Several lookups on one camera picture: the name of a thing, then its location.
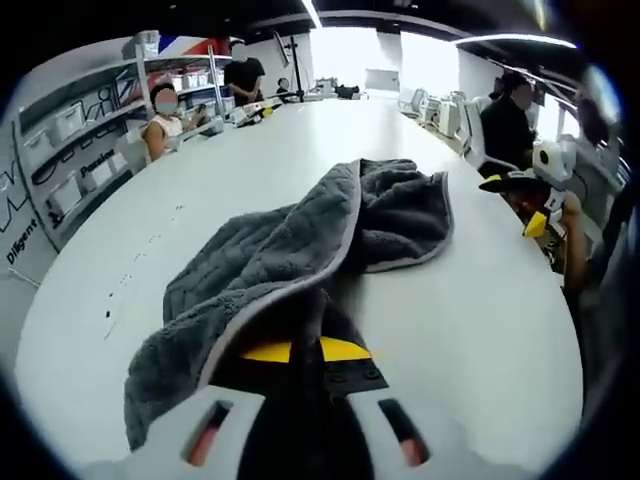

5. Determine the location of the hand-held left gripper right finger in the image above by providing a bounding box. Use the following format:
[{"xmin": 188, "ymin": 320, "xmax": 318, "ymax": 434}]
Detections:
[{"xmin": 309, "ymin": 335, "xmax": 506, "ymax": 480}]

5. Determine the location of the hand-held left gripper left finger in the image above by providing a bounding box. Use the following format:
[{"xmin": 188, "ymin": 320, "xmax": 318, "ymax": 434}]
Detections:
[{"xmin": 130, "ymin": 341, "xmax": 311, "ymax": 480}]

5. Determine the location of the black tripod stand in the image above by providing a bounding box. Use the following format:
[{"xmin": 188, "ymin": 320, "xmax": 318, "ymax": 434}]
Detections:
[{"xmin": 272, "ymin": 29, "xmax": 309, "ymax": 102}]

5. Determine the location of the metal shelf with white bins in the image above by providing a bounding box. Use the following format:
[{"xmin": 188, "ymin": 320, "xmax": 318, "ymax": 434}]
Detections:
[{"xmin": 22, "ymin": 69, "xmax": 236, "ymax": 211}]

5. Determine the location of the grey fluffy towel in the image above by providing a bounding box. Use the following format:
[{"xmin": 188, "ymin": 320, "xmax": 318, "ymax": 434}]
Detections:
[{"xmin": 123, "ymin": 158, "xmax": 454, "ymax": 451}]

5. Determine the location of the operator in grey shirt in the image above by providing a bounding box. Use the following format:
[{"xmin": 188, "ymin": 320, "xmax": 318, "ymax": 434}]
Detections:
[{"xmin": 569, "ymin": 219, "xmax": 636, "ymax": 416}]

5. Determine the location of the grey metal shelving rack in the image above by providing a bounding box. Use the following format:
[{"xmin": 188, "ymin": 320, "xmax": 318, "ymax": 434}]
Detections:
[
  {"xmin": 134, "ymin": 37, "xmax": 236, "ymax": 117},
  {"xmin": 19, "ymin": 49, "xmax": 151, "ymax": 237}
]

